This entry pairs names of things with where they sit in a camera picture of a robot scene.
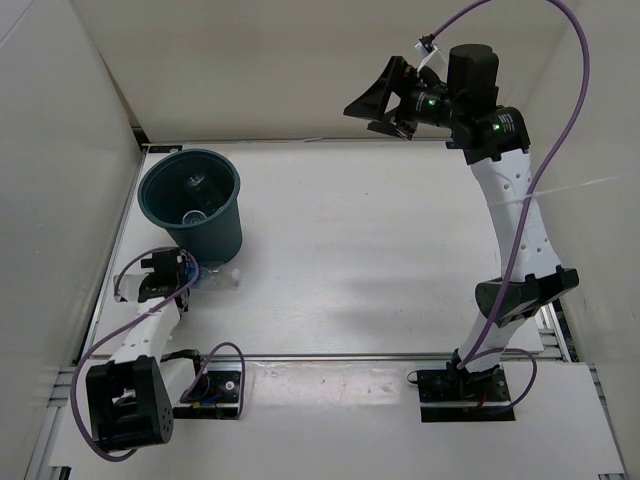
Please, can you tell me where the purple cable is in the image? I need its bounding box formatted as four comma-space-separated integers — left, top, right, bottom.
417, 0, 591, 410
71, 247, 246, 460

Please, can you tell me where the crushed blue label bottle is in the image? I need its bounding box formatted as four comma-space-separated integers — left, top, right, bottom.
113, 265, 195, 303

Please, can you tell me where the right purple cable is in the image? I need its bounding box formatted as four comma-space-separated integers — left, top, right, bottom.
417, 0, 591, 410

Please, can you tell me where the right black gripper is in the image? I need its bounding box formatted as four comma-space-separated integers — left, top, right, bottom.
344, 57, 464, 142

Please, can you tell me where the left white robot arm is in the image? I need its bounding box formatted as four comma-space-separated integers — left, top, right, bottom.
85, 248, 210, 453

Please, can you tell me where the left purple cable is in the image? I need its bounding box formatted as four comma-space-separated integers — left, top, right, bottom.
71, 247, 246, 460

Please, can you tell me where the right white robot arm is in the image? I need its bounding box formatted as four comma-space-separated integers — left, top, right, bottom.
344, 44, 579, 400

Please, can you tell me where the dark green plastic bin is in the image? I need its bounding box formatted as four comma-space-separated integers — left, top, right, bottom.
137, 149, 243, 263

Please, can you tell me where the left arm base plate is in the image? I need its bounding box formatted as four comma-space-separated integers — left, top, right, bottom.
173, 368, 244, 420

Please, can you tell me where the clear bottle white cap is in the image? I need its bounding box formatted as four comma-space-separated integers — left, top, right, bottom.
182, 210, 207, 225

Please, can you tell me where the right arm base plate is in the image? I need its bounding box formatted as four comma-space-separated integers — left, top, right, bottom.
407, 365, 516, 423

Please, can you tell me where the green plastic bottle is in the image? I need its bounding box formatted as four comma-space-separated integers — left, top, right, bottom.
184, 172, 224, 215

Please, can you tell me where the clear bottle blue label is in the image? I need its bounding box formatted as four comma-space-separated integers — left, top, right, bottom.
193, 264, 241, 291

